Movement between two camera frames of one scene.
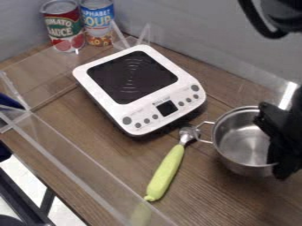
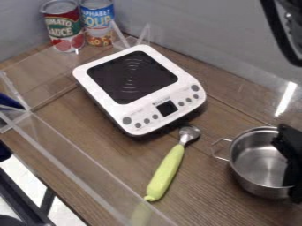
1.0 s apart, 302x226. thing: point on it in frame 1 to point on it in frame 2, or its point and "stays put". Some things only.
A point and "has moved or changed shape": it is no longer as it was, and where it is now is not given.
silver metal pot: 240,142 has moved or changed shape
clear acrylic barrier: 55,183 stays put
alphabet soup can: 96,21 stays put
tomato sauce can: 63,21 stays put
